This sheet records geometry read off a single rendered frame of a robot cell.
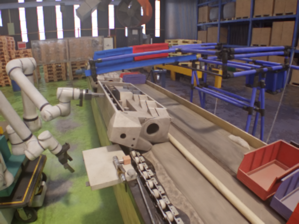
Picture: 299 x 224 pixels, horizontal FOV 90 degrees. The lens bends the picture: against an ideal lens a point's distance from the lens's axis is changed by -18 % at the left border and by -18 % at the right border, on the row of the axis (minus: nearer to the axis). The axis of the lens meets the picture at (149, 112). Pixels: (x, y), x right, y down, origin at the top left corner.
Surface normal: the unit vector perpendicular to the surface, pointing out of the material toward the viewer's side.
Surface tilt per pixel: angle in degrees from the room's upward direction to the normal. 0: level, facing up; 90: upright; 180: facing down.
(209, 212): 0
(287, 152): 88
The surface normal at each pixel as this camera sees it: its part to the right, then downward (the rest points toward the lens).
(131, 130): 0.36, 0.33
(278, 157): -0.94, 0.10
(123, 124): 0.34, -0.55
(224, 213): 0.00, -0.93
